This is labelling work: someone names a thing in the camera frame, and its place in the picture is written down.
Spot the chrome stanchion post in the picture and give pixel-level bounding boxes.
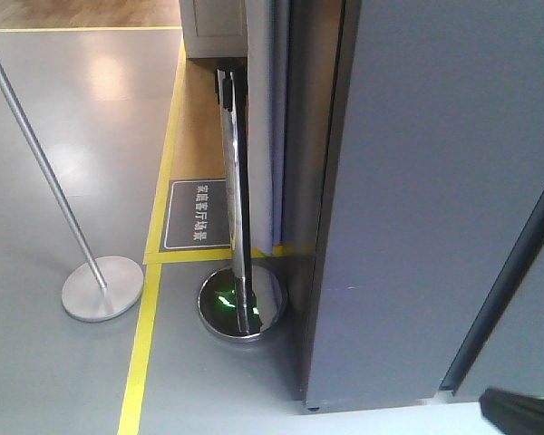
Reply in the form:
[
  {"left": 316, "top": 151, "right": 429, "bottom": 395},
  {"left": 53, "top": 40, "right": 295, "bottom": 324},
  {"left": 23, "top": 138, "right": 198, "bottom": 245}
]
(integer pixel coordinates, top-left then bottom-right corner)
[{"left": 197, "top": 59, "right": 287, "bottom": 343}]

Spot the white cabinet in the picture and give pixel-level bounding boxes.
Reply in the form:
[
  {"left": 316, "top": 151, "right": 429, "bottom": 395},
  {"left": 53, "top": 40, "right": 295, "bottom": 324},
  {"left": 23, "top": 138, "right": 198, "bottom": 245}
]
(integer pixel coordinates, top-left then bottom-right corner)
[{"left": 180, "top": 0, "right": 248, "bottom": 59}]

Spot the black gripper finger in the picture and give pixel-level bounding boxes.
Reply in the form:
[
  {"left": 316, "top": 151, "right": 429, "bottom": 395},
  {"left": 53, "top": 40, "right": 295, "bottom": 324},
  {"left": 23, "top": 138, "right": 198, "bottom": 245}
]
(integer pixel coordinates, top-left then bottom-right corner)
[{"left": 479, "top": 388, "right": 544, "bottom": 435}]

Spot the dark floor sign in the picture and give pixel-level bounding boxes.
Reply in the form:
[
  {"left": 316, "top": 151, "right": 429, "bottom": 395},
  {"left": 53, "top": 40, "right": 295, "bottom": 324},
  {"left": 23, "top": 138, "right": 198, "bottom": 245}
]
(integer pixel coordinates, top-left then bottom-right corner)
[{"left": 160, "top": 179, "right": 230, "bottom": 252}]

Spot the matte silver stanchion post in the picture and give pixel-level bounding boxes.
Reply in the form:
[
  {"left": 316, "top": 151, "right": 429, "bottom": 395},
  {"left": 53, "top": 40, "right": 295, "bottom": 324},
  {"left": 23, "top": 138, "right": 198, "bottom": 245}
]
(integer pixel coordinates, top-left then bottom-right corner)
[{"left": 0, "top": 26, "right": 145, "bottom": 324}]

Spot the grey fridge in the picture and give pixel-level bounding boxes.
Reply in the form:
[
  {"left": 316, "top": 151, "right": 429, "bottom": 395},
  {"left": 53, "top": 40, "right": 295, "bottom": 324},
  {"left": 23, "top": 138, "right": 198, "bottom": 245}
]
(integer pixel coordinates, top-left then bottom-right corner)
[{"left": 282, "top": 1, "right": 544, "bottom": 412}]

